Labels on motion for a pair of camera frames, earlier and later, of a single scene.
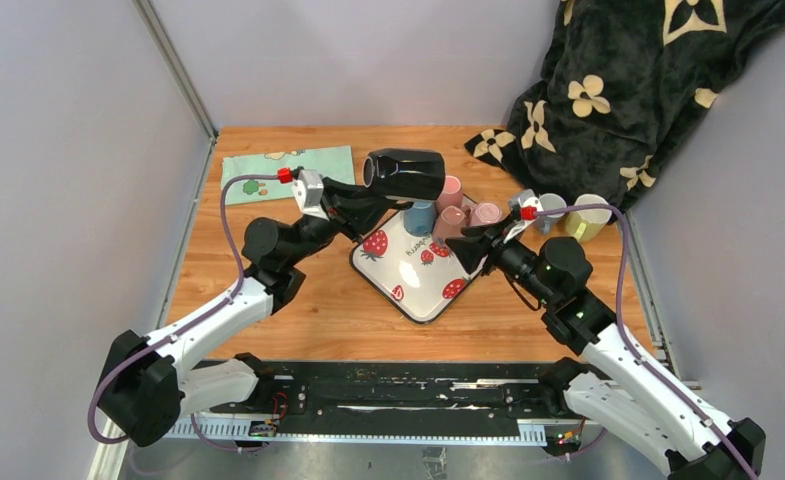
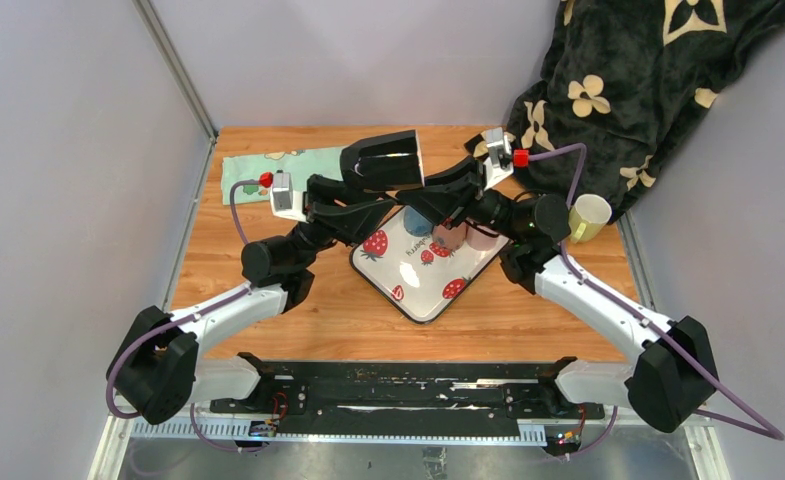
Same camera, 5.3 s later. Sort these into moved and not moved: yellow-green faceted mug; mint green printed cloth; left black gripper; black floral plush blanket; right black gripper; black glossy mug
Moved: right black gripper; black glossy mug
Not moved: black floral plush blanket; mint green printed cloth; left black gripper; yellow-green faceted mug
